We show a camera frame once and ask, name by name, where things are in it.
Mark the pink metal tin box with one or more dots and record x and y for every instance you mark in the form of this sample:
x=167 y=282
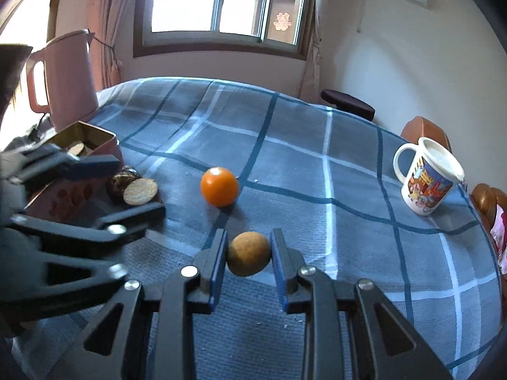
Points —
x=61 y=198

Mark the pink left curtain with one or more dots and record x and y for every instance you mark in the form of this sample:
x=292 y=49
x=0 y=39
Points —
x=103 y=19

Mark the small round orange kumquat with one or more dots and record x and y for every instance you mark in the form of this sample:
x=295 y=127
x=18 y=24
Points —
x=219 y=187

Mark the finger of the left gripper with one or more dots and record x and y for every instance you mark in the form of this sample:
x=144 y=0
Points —
x=48 y=162
x=131 y=224

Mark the pink curtain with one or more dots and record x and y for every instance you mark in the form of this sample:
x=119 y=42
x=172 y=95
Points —
x=103 y=19
x=311 y=77

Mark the brown leather chair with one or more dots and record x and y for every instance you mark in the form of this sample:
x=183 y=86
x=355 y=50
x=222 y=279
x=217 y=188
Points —
x=421 y=127

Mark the dark water chestnut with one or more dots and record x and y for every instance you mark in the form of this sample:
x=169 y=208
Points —
x=115 y=187

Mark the pink electric kettle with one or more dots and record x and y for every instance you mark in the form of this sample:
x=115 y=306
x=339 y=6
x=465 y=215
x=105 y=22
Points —
x=70 y=92

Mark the cut water chestnut piece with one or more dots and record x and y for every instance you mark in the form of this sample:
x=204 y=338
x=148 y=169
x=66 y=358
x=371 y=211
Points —
x=140 y=192

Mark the white cartoon mug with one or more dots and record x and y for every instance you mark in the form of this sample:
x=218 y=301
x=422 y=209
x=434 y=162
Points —
x=431 y=175

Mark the window with brown frame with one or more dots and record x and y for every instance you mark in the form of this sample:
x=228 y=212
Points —
x=272 y=27

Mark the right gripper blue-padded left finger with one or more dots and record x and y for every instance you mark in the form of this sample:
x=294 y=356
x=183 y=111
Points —
x=115 y=343

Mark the dark round stool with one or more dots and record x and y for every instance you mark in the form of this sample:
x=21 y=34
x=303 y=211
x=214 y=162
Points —
x=347 y=103

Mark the brown leather sofa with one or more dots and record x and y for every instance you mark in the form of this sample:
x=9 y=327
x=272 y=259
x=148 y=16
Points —
x=485 y=199

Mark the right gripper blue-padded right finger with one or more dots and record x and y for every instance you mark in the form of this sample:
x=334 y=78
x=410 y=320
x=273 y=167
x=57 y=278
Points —
x=351 y=329

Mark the blue plaid tablecloth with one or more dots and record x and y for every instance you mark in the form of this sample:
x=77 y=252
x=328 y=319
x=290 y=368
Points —
x=325 y=178

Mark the pink right curtain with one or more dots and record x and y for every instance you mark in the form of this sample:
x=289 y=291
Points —
x=311 y=77

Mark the brown longan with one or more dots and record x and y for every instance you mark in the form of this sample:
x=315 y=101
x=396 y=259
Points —
x=248 y=254

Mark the pink floral cushion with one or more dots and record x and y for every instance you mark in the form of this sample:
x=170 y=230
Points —
x=499 y=235

